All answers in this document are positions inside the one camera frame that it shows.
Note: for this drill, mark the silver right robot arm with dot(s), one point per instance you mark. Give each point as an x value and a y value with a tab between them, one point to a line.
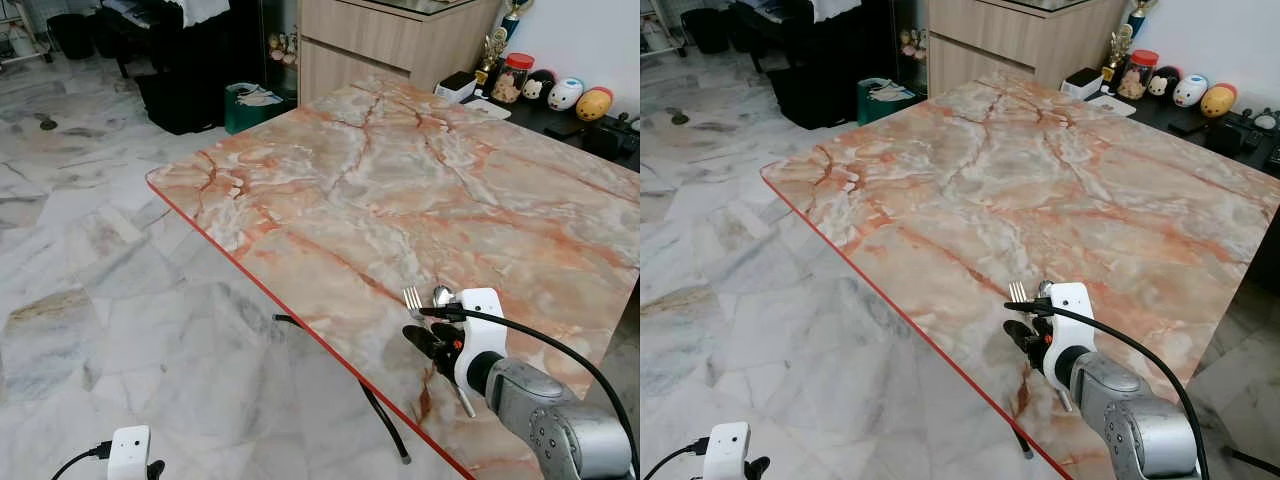
1140	430
560	430

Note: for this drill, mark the white flat tray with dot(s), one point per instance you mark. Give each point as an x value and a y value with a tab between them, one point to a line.
1112	105
487	108

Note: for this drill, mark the small white box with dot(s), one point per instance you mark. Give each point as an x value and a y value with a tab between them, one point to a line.
1080	85
455	90

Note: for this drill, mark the black electronic device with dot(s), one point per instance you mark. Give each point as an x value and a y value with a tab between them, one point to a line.
1225	135
605	138

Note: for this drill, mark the clear jar red lid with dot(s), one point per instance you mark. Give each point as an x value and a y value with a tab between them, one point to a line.
512	85
1138	80

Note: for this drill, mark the black haired round figurine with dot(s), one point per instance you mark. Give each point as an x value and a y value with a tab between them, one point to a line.
1163	83
538	88

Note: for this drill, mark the white round figurine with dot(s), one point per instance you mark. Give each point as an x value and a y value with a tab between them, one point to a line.
565	95
1190	92

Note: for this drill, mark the green basket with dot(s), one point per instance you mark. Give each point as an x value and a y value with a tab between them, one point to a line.
875	110
245	118

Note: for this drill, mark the yellow egg shaped figurine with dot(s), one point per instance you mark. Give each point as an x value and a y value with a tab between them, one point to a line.
1218	101
594	105

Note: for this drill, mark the small gold trophy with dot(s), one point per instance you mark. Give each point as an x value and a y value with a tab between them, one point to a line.
492	50
1119	45

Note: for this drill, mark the light wooden cabinet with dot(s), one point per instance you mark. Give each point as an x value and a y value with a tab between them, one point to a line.
360	40
1000	35

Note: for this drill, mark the small plush doll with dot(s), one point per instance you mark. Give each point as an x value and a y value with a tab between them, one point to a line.
912	45
283	48

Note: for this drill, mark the black furniture piece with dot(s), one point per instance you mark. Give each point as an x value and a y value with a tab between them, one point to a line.
180	90
820	90

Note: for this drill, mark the tall blue gold trophy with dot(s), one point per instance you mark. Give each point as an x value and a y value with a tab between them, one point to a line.
517	12
1143	10

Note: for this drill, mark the white cloth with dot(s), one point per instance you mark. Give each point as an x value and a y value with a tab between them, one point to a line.
205	10
835	8

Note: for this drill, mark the black bin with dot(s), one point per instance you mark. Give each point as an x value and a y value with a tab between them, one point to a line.
707	32
72	38

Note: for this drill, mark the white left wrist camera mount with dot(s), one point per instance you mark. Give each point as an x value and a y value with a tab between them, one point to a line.
727	450
128	455

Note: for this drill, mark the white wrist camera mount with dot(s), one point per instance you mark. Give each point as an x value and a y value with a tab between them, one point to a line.
483	320
727	450
1072	312
128	455

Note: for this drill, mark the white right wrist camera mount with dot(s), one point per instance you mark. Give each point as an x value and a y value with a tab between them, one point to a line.
1072	312
483	320

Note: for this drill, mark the black metal table frame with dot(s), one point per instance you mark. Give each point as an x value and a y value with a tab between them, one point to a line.
1024	445
385	426

